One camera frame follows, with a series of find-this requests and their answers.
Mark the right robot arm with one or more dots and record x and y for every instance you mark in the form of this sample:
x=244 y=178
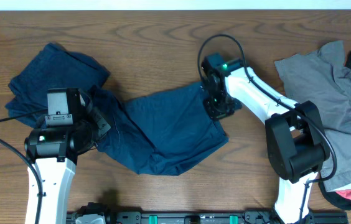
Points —
x=296 y=143

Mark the grey garment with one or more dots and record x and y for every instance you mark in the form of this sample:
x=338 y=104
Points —
x=322 y=78

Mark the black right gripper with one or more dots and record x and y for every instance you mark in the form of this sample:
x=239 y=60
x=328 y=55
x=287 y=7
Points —
x=208 y=103

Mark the folded dark blue garment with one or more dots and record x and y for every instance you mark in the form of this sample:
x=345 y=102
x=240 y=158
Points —
x=53 y=67

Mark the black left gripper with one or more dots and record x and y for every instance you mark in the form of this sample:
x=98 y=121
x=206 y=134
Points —
x=103 y=125

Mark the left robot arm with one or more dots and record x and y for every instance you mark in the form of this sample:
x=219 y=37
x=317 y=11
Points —
x=70 y=128

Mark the dark blue shorts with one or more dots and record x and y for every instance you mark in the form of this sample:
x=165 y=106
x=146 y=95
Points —
x=165 y=133

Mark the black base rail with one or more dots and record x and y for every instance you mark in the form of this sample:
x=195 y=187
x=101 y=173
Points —
x=99 y=213

